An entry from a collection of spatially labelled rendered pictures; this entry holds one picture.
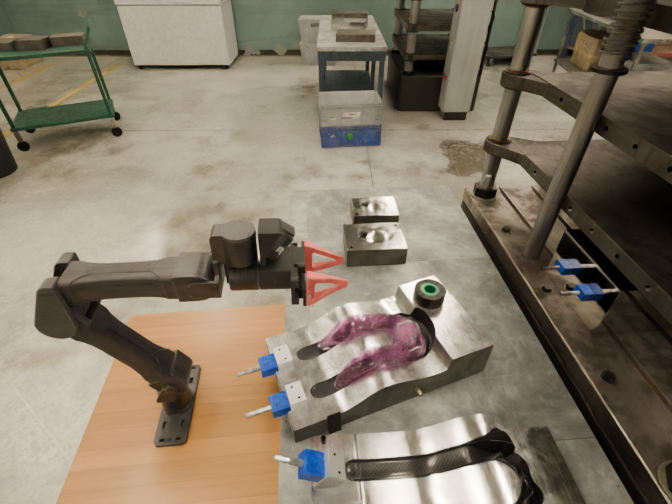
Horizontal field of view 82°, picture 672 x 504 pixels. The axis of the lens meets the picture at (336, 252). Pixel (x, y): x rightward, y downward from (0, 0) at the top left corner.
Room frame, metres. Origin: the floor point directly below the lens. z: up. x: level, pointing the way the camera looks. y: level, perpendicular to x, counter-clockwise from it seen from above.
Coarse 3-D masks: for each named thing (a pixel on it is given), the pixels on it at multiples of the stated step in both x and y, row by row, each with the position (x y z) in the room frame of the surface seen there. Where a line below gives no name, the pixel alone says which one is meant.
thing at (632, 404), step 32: (512, 192) 1.48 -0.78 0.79; (544, 192) 1.48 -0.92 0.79; (480, 224) 1.30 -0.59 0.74; (512, 224) 1.24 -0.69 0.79; (512, 256) 1.05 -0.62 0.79; (544, 256) 1.05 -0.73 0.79; (544, 288) 0.88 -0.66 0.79; (544, 320) 0.77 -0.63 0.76; (576, 320) 0.75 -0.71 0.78; (576, 352) 0.64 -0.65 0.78; (608, 352) 0.64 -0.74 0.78; (640, 352) 0.64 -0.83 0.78; (576, 384) 0.58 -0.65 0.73; (608, 384) 0.54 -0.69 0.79; (640, 384) 0.54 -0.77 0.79; (608, 416) 0.47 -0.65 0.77; (640, 416) 0.46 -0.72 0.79; (640, 448) 0.39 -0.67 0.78; (640, 480) 0.34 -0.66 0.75
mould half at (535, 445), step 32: (480, 416) 0.38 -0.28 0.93; (320, 448) 0.34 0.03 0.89; (352, 448) 0.34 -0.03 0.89; (384, 448) 0.34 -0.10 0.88; (416, 448) 0.34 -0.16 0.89; (544, 448) 0.35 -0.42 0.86; (384, 480) 0.28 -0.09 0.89; (416, 480) 0.29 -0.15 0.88; (448, 480) 0.28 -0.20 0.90; (480, 480) 0.27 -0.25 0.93; (512, 480) 0.27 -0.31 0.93; (544, 480) 0.29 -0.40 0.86
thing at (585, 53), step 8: (584, 32) 5.81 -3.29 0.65; (592, 32) 5.79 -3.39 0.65; (600, 32) 5.76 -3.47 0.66; (576, 40) 5.95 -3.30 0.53; (584, 40) 5.71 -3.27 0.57; (592, 40) 5.52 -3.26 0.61; (600, 40) 5.38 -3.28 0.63; (576, 48) 5.86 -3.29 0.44; (584, 48) 5.62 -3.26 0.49; (592, 48) 5.44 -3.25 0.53; (600, 48) 5.37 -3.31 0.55; (576, 56) 5.77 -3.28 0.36; (584, 56) 5.54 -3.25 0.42; (592, 56) 5.36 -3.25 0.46; (600, 56) 5.35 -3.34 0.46; (576, 64) 5.71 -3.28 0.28; (584, 64) 5.47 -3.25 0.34
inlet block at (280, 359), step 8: (280, 352) 0.57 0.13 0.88; (288, 352) 0.57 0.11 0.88; (264, 360) 0.56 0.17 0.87; (272, 360) 0.56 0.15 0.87; (280, 360) 0.55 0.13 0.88; (288, 360) 0.55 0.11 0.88; (256, 368) 0.54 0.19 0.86; (264, 368) 0.53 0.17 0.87; (272, 368) 0.53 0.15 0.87; (280, 368) 0.54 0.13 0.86; (288, 368) 0.54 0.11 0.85; (264, 376) 0.53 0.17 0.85
